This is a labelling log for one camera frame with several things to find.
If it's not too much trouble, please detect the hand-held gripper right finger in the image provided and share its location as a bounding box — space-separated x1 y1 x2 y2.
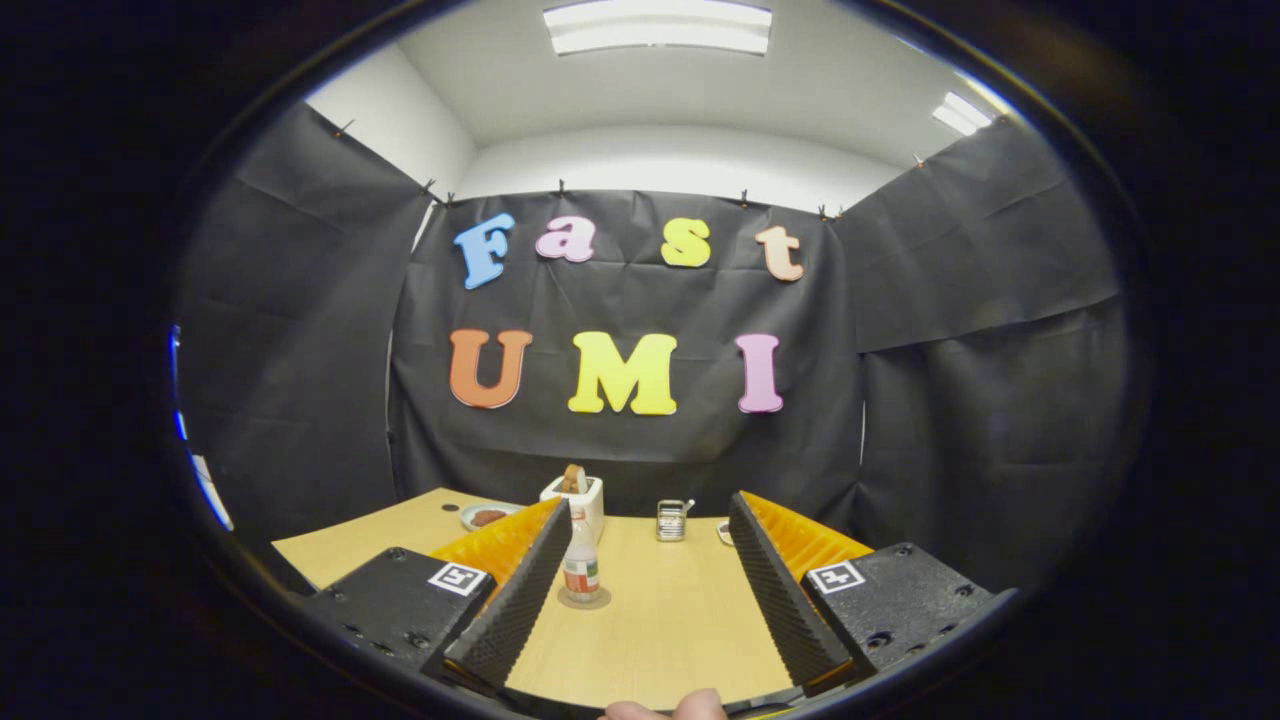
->
727 491 1021 698

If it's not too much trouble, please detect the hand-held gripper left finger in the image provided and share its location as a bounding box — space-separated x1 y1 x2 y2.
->
300 497 574 696

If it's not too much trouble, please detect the clear juice bottle red label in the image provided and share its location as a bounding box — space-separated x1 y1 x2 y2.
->
562 510 602 604

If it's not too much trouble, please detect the pale green plate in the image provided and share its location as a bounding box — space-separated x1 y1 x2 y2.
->
460 502 526 532

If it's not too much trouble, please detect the white toaster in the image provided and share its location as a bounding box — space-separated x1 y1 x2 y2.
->
540 475 606 544

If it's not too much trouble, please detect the wooden table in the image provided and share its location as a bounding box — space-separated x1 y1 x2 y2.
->
272 488 801 713

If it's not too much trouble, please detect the small ceiling light panel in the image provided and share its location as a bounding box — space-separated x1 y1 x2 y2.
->
932 91 993 137

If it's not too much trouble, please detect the large ceiling light panel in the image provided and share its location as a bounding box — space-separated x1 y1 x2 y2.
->
543 0 773 56

